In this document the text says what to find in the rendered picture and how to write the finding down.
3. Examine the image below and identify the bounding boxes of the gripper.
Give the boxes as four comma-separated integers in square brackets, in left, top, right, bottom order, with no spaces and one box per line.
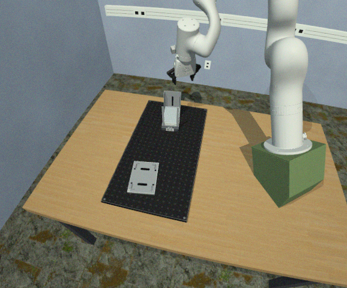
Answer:
[167,57,201,85]

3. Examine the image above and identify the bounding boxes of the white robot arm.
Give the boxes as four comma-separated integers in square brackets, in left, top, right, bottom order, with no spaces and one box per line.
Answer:
[170,0,312,155]

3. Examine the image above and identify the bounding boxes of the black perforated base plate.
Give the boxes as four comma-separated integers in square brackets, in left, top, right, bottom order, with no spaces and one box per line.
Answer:
[101,100,207,223]

